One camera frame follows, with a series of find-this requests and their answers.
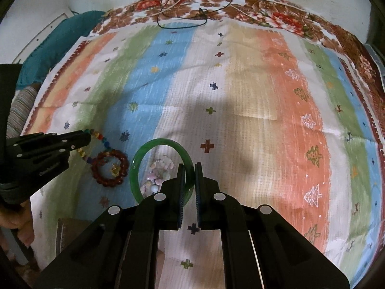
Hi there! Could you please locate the brown floral bedsheet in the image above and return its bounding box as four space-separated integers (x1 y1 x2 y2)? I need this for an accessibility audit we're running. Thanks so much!
91 0 385 97

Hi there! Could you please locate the multicolour bead bracelet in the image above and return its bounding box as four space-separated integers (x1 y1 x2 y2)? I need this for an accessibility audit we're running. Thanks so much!
76 128 117 164

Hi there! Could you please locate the teal pillow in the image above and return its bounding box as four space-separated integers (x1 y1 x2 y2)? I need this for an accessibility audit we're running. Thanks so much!
16 11 104 90

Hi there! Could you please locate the black cable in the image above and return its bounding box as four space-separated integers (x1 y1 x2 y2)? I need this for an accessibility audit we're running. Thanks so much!
156 0 234 30

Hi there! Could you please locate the grey striped pillow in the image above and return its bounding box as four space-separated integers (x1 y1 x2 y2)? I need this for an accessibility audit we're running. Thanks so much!
6 83 41 139

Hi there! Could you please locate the white cable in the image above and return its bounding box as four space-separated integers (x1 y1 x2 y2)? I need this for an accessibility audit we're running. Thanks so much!
150 0 272 22

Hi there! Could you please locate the green jade bangle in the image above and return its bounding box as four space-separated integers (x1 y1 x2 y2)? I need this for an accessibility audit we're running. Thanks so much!
128 138 195 205

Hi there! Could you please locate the pastel charm bracelet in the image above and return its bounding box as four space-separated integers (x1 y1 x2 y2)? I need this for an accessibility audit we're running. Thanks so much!
140 155 176 196

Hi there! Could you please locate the dark red bead bracelet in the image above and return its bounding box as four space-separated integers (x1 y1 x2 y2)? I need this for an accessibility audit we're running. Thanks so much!
90 149 130 188

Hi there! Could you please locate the person's left hand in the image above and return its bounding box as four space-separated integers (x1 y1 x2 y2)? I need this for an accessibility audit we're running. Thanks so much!
1 200 35 248

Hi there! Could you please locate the striped colourful blanket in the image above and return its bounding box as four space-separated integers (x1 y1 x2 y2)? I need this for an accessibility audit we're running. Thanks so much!
24 20 384 285

